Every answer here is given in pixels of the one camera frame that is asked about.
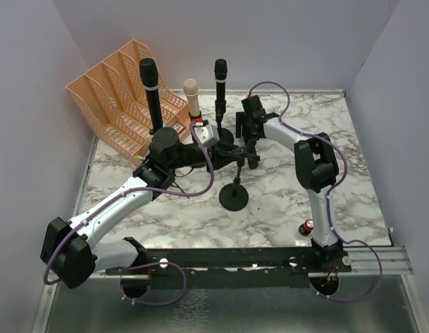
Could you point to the black microphone silver grille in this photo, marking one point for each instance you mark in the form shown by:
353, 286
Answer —
252, 157

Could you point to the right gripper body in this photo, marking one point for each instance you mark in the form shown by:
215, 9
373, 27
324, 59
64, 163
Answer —
247, 122

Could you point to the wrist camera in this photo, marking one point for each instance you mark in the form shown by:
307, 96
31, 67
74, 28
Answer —
252, 105
204, 133

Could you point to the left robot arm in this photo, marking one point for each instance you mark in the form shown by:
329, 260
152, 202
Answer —
69, 249

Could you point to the red white staples box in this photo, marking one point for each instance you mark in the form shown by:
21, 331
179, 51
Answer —
178, 128

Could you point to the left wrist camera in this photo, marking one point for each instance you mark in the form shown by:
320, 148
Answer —
204, 133

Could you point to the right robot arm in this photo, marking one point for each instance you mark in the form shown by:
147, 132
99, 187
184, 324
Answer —
316, 170

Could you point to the peach pink microphone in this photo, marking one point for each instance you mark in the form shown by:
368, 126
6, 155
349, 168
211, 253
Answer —
191, 92

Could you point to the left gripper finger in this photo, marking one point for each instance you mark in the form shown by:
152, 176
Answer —
227, 148
228, 159

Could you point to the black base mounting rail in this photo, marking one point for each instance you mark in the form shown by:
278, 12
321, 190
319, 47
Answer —
233, 268

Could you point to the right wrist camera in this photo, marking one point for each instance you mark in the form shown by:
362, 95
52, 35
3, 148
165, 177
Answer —
252, 105

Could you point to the red black small bottle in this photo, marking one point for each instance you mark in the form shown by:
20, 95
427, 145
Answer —
306, 227

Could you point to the black microphone white band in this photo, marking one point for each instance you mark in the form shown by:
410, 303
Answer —
150, 79

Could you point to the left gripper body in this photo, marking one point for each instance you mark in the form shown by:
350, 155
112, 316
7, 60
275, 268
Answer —
220, 157

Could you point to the peach plastic file organizer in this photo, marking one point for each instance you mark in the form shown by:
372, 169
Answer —
112, 99

